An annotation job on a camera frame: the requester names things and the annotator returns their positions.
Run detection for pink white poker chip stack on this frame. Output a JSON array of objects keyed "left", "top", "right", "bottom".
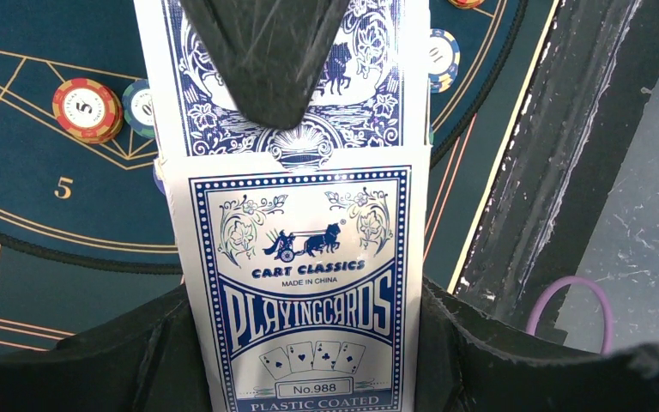
[{"left": 428, "top": 28, "right": 461, "bottom": 94}]

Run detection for orange red poker chip stack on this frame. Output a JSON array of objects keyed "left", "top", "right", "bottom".
[{"left": 449, "top": 0, "right": 485, "bottom": 9}]

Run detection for green chip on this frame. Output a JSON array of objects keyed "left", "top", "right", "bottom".
[{"left": 122, "top": 79, "right": 155, "bottom": 139}]

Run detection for card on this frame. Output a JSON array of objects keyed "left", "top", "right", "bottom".
[{"left": 135, "top": 1, "right": 430, "bottom": 168}]

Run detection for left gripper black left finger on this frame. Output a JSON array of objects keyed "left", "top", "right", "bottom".
[{"left": 0, "top": 286, "right": 211, "bottom": 411}]

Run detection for round blue poker mat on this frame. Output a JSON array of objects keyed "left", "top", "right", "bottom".
[{"left": 0, "top": 1, "right": 529, "bottom": 277}]

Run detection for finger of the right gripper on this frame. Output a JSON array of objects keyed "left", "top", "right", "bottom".
[{"left": 181, "top": 0, "right": 348, "bottom": 130}]

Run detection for purple small blind button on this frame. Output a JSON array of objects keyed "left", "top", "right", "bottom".
[{"left": 152, "top": 165, "right": 166, "bottom": 195}]

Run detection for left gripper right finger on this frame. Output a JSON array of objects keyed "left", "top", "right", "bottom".
[{"left": 414, "top": 279, "right": 659, "bottom": 411}]

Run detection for blue playing card deck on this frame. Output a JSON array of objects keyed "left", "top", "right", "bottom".
[{"left": 158, "top": 144, "right": 430, "bottom": 411}]

